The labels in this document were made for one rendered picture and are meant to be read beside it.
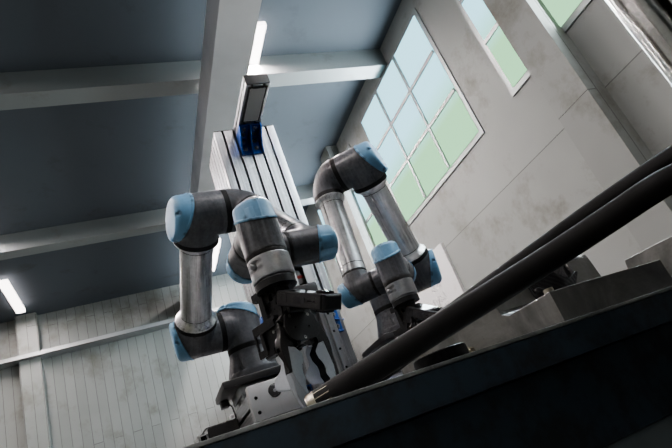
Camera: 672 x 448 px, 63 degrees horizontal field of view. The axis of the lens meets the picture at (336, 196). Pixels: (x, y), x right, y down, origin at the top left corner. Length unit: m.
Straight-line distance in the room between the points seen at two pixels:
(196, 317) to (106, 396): 8.23
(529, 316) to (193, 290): 0.92
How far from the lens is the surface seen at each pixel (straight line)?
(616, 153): 3.72
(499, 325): 0.96
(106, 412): 9.74
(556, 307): 0.86
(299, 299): 0.87
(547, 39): 4.04
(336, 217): 1.63
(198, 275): 1.49
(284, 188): 2.12
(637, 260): 1.27
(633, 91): 3.81
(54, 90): 5.23
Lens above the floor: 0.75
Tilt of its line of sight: 25 degrees up
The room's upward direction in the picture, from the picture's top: 21 degrees counter-clockwise
